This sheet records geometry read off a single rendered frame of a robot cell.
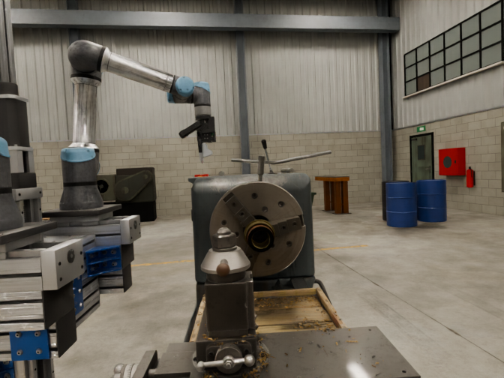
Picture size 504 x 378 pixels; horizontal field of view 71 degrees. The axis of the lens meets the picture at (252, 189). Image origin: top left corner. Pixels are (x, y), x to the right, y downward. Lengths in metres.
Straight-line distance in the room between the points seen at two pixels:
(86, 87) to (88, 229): 0.58
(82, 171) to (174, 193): 9.88
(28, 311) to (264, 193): 0.70
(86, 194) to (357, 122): 11.60
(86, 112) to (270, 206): 0.86
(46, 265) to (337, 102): 11.84
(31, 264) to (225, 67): 11.11
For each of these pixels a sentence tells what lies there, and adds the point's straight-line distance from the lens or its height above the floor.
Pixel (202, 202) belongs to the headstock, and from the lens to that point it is 1.30.
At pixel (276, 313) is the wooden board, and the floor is 0.88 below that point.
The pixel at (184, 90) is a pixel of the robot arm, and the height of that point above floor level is 1.60.
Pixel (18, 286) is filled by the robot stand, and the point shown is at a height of 1.04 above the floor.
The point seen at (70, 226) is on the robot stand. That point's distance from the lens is 1.44.
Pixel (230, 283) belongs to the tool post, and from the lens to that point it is 0.55.
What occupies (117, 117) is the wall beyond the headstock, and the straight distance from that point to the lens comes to 11.61.
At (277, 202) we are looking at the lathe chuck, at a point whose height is 1.17.
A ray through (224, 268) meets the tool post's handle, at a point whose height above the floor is 1.14.
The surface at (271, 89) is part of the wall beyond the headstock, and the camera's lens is 11.83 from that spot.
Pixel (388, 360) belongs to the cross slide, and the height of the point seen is 0.97.
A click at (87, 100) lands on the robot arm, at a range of 1.61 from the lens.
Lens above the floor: 1.27
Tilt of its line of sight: 3 degrees down
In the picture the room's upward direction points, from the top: 3 degrees counter-clockwise
